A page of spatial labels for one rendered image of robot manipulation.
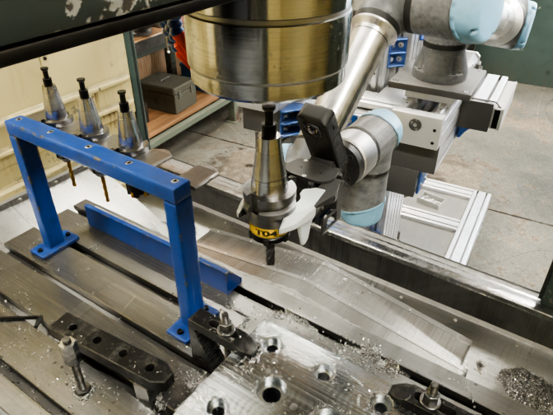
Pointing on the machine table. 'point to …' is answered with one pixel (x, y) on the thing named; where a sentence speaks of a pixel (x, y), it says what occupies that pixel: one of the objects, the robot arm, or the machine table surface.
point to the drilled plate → (269, 394)
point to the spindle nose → (269, 48)
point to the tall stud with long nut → (71, 356)
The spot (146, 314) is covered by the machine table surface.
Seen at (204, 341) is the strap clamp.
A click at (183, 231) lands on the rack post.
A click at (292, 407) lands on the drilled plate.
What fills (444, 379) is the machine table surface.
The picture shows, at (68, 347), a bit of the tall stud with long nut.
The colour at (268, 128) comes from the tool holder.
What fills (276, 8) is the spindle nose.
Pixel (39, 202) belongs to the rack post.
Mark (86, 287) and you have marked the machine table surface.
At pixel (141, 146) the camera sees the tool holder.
